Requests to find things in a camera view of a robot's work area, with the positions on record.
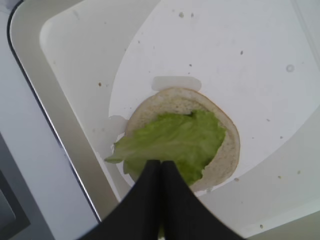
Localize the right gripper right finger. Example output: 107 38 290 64
160 161 243 240

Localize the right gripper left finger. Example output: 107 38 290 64
82 160 161 240

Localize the green lettuce leaf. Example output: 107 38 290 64
106 110 226 186

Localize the bottom bun slice on tray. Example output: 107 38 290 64
114 87 240 192

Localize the cream metal tray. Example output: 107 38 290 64
8 0 320 238

